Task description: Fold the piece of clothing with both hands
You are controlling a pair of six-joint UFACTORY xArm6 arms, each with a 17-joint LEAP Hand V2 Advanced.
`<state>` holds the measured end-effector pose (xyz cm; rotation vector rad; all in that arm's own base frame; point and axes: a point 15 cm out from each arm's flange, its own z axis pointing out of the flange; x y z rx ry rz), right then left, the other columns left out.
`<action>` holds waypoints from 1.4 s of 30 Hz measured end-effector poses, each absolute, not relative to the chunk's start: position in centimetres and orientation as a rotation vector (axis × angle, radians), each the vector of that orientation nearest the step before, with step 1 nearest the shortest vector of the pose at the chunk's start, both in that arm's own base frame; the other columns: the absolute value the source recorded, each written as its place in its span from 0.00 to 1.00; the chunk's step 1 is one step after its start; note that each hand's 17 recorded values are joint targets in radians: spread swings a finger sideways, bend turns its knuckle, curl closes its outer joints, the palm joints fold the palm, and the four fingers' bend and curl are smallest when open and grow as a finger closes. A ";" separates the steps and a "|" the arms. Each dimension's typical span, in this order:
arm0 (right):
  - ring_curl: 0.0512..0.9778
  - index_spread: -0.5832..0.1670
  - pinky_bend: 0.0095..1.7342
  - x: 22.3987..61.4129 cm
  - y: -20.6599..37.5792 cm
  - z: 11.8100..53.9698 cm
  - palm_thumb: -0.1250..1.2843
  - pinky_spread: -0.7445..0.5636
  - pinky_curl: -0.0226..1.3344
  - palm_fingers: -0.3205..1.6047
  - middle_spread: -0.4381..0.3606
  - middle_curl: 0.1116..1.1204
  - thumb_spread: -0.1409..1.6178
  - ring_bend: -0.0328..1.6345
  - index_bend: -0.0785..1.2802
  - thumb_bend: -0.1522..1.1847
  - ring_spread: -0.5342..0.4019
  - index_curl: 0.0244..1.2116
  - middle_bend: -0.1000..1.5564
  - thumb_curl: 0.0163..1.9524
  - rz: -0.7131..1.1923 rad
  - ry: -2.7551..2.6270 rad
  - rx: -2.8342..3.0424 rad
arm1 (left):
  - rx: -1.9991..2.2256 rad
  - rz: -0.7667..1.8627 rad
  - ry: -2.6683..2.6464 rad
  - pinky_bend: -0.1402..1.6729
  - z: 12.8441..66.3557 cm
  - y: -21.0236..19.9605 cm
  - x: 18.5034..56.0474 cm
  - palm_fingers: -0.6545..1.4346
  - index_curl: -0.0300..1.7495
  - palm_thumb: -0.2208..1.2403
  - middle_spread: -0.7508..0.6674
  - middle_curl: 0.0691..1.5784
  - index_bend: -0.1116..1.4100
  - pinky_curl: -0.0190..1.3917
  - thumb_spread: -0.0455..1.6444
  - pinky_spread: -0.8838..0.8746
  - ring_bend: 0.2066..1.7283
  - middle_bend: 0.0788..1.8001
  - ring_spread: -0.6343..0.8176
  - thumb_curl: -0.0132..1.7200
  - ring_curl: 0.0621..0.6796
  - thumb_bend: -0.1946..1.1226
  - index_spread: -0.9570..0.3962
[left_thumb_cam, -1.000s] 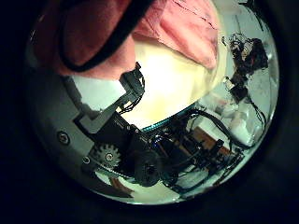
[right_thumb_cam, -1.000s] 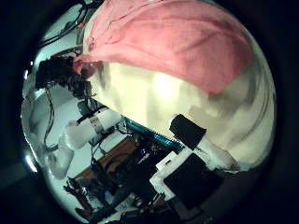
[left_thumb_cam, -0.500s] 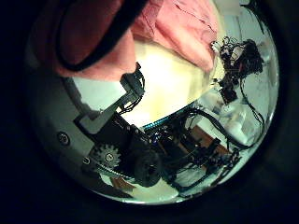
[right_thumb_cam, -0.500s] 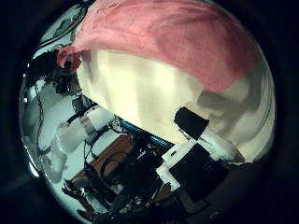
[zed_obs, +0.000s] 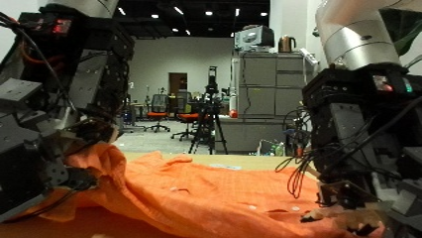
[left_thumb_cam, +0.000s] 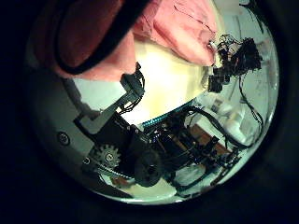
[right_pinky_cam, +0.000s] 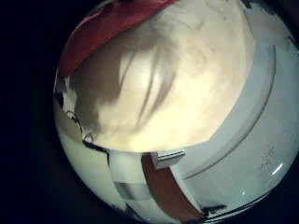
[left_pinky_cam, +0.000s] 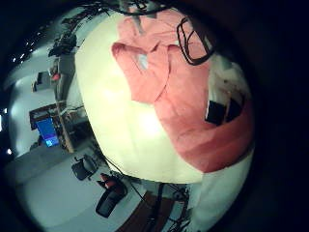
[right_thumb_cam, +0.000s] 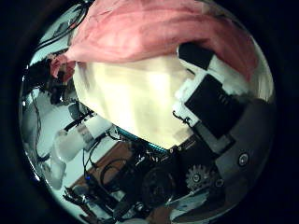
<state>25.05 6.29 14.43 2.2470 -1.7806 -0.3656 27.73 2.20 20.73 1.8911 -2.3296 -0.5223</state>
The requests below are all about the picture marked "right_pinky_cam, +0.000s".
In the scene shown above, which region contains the orange button shirt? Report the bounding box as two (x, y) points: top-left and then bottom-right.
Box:
(57, 0), (180, 78)

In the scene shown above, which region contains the black cable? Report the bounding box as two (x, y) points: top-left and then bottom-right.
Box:
(64, 110), (108, 153)

